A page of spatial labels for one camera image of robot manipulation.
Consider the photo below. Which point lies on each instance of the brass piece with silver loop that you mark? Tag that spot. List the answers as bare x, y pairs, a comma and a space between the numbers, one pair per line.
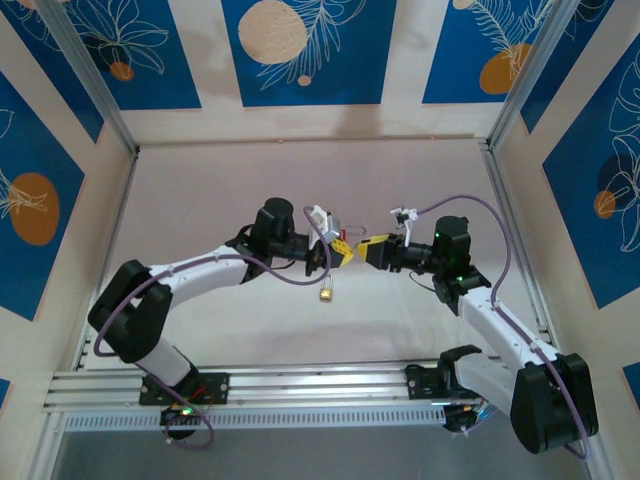
327, 295

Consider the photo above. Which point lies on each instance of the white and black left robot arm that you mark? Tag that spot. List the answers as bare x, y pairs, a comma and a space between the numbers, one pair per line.
130, 310

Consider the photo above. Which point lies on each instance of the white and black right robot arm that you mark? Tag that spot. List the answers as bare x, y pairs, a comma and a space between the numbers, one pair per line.
550, 410

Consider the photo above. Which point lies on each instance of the black controller board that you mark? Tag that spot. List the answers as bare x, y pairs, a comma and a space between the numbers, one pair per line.
180, 420
462, 417

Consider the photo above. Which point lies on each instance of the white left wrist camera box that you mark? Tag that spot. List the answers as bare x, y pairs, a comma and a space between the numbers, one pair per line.
325, 222

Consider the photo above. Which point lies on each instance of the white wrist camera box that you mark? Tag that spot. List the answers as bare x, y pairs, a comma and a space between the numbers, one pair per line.
404, 214
325, 222

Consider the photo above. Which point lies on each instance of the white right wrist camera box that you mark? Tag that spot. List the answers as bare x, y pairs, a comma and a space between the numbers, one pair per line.
404, 214

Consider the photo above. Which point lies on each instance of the aluminium side rail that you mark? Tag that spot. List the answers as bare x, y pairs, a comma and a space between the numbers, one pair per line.
496, 175
118, 225

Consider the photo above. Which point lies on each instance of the aluminium mounting rail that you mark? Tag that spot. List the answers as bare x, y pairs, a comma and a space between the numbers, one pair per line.
320, 385

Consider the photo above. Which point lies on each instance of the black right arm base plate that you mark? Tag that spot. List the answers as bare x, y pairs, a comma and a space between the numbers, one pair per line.
420, 382

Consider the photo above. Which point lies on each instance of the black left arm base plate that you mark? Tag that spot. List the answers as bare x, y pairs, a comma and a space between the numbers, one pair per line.
220, 387

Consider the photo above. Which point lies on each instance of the aluminium frame post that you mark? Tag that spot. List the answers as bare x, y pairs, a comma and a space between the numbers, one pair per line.
47, 450
587, 460
537, 75
92, 75

